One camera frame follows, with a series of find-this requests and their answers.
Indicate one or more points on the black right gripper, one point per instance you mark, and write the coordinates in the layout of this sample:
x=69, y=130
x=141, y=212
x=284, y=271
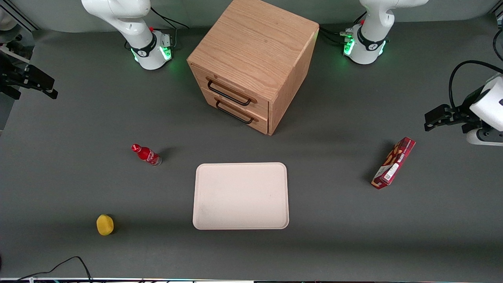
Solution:
x=8, y=73

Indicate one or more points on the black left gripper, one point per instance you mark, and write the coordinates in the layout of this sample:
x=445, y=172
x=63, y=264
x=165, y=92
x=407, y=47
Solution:
x=465, y=111

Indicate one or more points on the wooden drawer with tray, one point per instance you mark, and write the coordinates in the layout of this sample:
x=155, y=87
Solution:
x=235, y=89

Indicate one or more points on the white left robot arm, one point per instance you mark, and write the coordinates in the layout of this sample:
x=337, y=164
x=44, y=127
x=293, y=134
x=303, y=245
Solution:
x=373, y=23

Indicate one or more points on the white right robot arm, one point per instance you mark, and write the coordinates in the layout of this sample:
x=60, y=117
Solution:
x=133, y=23

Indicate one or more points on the wooden drawer front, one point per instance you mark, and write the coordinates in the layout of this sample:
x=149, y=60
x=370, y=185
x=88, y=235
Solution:
x=251, y=120

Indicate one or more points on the wooden drawer cabinet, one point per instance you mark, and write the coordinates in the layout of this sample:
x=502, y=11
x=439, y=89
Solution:
x=255, y=43

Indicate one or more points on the red tartan cookie box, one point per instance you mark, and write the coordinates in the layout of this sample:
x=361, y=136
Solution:
x=394, y=163

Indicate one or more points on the red soda bottle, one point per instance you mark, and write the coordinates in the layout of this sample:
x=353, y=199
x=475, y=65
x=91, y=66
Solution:
x=146, y=154

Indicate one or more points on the yellow lemon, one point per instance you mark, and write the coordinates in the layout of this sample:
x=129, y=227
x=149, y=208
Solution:
x=105, y=225

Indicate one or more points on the beige plastic tray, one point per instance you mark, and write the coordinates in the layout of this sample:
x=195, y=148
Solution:
x=240, y=195

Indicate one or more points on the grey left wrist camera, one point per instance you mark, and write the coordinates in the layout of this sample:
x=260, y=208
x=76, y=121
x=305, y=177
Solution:
x=487, y=137

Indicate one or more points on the aluminium frame rail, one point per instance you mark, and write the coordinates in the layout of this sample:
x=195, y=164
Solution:
x=19, y=16

